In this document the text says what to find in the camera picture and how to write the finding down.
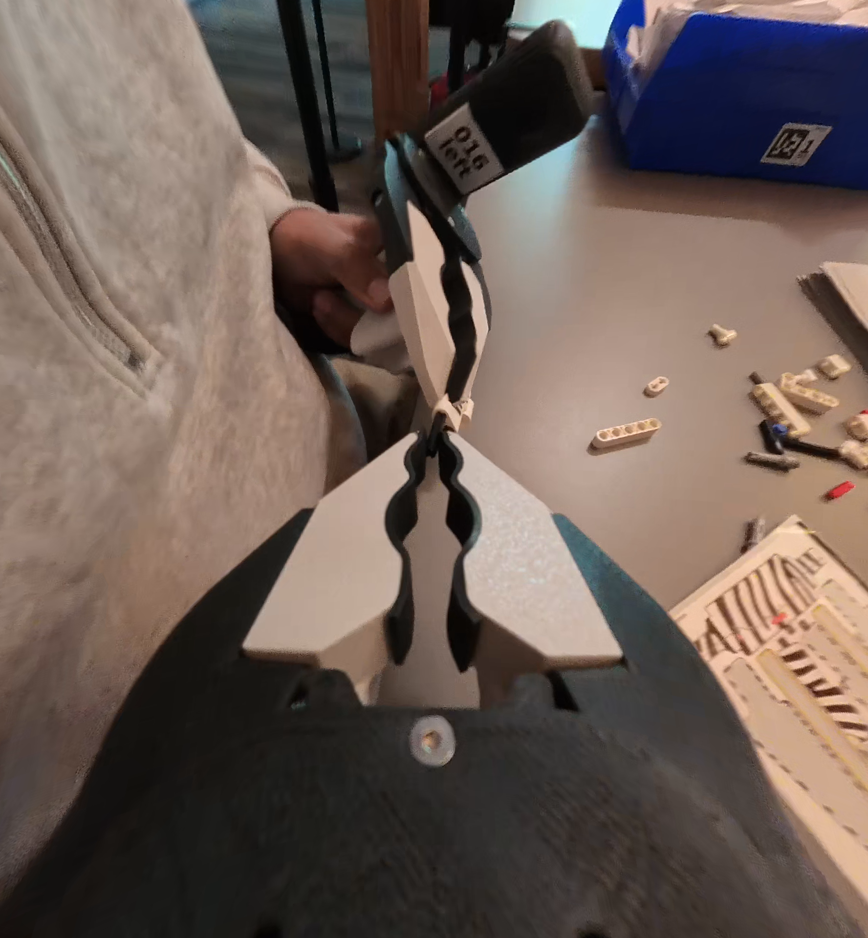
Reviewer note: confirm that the zebra sticker sheet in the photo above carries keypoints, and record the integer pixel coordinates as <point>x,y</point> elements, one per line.
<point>808,696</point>

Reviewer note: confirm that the brown wooden desk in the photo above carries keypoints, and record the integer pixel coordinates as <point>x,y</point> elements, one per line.
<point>397,66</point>

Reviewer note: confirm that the white lego pin connector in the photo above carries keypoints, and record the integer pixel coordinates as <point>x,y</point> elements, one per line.
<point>722,335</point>

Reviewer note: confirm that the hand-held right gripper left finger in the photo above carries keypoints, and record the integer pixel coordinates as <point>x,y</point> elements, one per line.
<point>324,579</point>

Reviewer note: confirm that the white lego connector assembly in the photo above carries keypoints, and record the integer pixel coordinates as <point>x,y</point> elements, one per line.
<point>454,410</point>

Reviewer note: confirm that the thick white lego beam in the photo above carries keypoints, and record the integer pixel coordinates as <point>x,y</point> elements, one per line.
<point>778,409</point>

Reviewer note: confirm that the black lego pin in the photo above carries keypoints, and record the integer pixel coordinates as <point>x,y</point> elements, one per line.
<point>432,440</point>

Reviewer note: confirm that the light grey lego pin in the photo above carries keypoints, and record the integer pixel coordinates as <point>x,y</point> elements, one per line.
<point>753,535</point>

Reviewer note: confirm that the red lego axle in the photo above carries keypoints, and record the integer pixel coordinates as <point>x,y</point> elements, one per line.
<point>839,490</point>

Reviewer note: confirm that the person's left hand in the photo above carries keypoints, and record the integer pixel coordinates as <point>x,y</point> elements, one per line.
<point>324,256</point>

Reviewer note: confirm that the blue plastic bin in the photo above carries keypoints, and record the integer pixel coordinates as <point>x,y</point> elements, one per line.
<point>734,110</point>

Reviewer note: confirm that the grey zip sweatshirt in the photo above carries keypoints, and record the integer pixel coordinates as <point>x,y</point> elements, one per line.
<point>111,366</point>

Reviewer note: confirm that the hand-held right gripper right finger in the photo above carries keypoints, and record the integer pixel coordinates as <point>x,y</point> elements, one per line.
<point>536,579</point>

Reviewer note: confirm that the lego instruction booklet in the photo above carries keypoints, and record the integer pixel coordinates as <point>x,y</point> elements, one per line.
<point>866,315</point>

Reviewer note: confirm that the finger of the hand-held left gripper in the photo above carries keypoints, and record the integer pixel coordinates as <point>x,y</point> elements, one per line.
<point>478,322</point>
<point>423,308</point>

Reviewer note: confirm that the white lego beam with holes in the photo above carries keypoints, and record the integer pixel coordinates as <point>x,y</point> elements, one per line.
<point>624,434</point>
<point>811,396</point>

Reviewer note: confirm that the grey lego axle pin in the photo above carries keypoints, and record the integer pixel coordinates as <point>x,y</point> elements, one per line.
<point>771,460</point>

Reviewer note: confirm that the short white lego beam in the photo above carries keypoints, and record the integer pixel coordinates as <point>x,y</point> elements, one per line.
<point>656,386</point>

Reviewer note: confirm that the white lego piece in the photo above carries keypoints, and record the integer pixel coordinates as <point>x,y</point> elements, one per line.
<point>863,426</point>

